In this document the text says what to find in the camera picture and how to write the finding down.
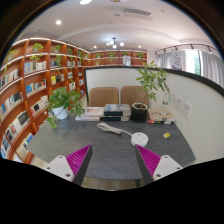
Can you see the white sheer curtain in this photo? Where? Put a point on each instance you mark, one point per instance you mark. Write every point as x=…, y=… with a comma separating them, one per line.
x=211, y=66

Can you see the recessed ceiling lights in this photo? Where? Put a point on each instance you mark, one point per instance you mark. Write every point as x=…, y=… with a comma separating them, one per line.
x=58, y=22

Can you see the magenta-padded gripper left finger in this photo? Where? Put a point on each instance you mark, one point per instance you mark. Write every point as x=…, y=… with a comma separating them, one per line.
x=61, y=166

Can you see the orange wooden bookshelf unit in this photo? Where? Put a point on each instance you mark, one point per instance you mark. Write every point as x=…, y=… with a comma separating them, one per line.
x=23, y=96

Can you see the clear acrylic sign stand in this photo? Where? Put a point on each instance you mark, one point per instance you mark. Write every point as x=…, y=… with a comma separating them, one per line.
x=165, y=102

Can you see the black track light rail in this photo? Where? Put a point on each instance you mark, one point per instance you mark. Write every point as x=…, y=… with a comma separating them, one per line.
x=186, y=46

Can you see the thick white book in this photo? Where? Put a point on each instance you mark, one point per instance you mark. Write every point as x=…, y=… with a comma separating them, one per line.
x=92, y=111

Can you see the white hanging sign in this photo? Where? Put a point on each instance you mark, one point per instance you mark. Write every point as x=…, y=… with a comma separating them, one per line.
x=178, y=60

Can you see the black chandelier with round bulbs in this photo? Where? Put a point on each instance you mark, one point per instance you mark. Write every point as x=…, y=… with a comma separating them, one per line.
x=114, y=43

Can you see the yellow charger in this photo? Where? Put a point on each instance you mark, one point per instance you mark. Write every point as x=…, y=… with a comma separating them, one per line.
x=166, y=135

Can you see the ceiling air vent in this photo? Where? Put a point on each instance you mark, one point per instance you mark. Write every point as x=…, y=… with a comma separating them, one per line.
x=137, y=12

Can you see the white wall socket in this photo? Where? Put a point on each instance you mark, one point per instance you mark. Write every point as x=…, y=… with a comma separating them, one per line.
x=186, y=109
x=178, y=102

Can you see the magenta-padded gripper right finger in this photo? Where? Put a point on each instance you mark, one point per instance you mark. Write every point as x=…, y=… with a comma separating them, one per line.
x=163, y=165

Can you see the small tree in black pot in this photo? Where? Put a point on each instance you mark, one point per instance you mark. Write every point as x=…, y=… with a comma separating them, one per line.
x=139, y=113

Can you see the leafy plant in white pot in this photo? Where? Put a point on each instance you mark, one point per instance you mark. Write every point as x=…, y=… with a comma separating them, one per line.
x=61, y=113

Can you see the thin white book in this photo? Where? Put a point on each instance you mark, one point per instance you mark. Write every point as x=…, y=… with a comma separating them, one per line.
x=87, y=118

